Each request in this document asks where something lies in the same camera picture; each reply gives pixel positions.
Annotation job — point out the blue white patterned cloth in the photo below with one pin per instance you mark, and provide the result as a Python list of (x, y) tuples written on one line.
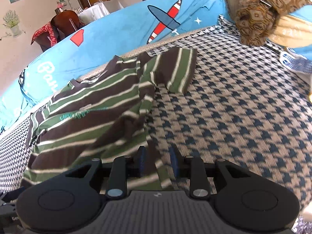
[(295, 62)]

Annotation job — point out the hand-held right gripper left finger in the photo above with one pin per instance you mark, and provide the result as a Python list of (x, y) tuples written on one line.
[(141, 160)]

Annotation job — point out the pink flower vase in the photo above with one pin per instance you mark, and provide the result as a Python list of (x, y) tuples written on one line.
[(61, 6)]

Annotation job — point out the potted plant wall sticker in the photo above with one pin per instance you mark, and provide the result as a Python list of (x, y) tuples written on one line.
[(13, 25)]

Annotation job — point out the green brown striped shirt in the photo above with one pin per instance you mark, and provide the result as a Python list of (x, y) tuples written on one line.
[(97, 117)]

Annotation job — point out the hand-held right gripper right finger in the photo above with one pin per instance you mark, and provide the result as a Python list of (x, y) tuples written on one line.
[(174, 162)]

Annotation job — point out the table with white tablecloth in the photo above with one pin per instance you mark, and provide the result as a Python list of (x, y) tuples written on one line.
[(96, 11)]

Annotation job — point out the blue printed sheet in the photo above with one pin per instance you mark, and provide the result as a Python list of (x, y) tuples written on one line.
[(117, 36)]

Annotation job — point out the red patterned cloth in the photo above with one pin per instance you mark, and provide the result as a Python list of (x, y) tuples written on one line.
[(43, 30)]

